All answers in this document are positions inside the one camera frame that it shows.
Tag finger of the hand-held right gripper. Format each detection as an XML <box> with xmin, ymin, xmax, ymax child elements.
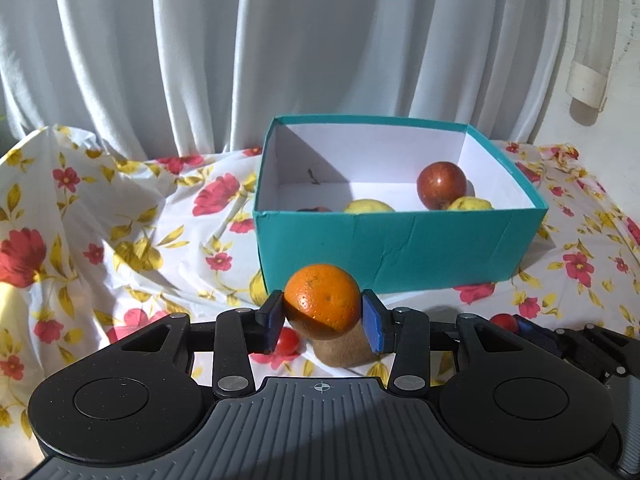
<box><xmin>515</xmin><ymin>317</ymin><xmax>640</xmax><ymax>386</ymax></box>

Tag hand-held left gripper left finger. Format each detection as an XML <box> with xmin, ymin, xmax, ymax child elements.
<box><xmin>106</xmin><ymin>290</ymin><xmax>286</xmax><ymax>398</ymax></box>

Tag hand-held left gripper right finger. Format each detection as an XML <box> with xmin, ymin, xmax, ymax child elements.
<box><xmin>361</xmin><ymin>289</ymin><xmax>538</xmax><ymax>395</ymax></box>

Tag orange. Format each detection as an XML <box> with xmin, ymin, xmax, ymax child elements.
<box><xmin>283</xmin><ymin>263</ymin><xmax>362</xmax><ymax>341</ymax></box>

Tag red cherry tomato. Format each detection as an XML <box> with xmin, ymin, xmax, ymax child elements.
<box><xmin>489</xmin><ymin>313</ymin><xmax>521</xmax><ymax>335</ymax></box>
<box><xmin>276</xmin><ymin>327</ymin><xmax>301</xmax><ymax>356</ymax></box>

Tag teal cardboard box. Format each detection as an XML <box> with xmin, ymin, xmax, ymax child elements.
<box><xmin>252</xmin><ymin>115</ymin><xmax>549</xmax><ymax>295</ymax></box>

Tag red apple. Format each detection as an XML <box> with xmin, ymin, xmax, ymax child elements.
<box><xmin>417</xmin><ymin>161</ymin><xmax>468</xmax><ymax>210</ymax></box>

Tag floral tablecloth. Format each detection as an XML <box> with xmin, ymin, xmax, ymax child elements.
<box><xmin>0</xmin><ymin>125</ymin><xmax>640</xmax><ymax>480</ymax></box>

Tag white curtain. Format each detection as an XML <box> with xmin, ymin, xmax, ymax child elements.
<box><xmin>0</xmin><ymin>0</ymin><xmax>576</xmax><ymax>161</ymax></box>

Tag white wall pipe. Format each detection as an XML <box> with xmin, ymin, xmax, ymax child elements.
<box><xmin>565</xmin><ymin>0</ymin><xmax>619</xmax><ymax>121</ymax></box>

